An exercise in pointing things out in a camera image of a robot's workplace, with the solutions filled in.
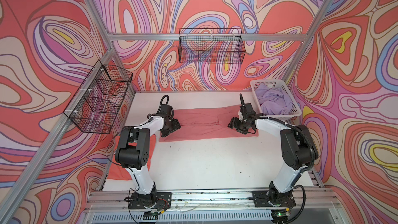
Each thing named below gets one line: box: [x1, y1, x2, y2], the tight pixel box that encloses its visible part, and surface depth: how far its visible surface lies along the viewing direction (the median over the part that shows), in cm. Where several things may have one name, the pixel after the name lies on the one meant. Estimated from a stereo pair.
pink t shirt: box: [158, 105, 259, 143], surface depth 101 cm
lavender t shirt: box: [254, 84, 293, 116], surface depth 107 cm
